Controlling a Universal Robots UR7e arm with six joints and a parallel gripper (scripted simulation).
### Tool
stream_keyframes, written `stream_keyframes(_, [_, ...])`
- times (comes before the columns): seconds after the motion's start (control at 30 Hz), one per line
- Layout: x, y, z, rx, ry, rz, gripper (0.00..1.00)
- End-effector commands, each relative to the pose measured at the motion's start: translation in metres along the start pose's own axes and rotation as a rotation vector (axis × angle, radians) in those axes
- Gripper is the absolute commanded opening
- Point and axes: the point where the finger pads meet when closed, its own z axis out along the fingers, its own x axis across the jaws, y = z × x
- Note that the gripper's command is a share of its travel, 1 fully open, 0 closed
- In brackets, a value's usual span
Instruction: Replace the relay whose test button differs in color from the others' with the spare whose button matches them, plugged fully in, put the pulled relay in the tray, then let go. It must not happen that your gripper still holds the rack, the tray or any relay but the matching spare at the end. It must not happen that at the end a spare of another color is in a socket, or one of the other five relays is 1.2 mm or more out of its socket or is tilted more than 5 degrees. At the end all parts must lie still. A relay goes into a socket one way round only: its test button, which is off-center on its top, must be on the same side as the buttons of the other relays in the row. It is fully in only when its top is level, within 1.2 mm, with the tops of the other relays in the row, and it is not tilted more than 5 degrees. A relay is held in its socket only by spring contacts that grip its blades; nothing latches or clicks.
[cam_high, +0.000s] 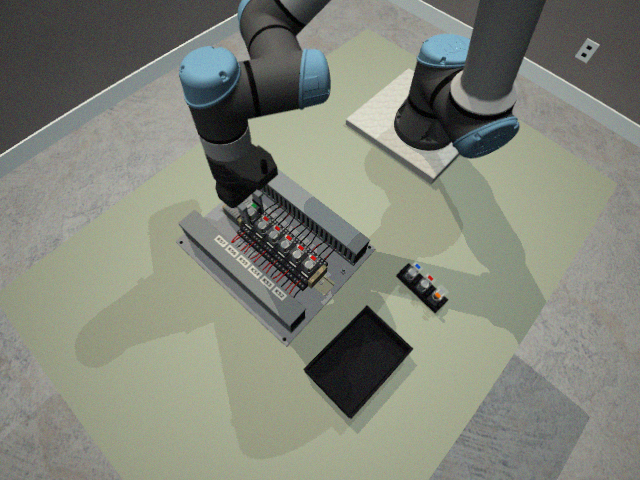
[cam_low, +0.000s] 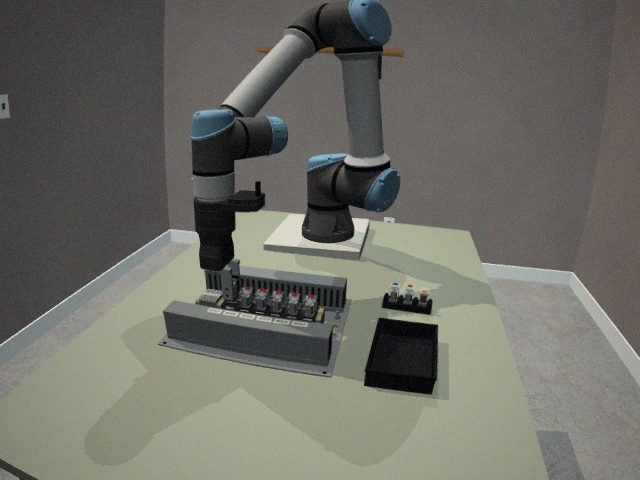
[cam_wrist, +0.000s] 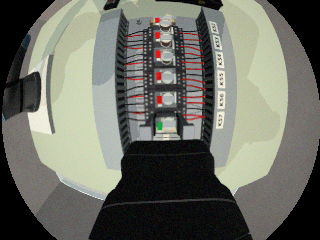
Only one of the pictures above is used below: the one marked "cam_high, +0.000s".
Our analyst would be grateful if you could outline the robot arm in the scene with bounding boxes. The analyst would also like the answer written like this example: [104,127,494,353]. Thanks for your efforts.
[179,0,546,158]

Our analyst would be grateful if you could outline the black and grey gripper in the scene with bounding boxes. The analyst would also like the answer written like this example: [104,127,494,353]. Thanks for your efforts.
[199,124,278,226]

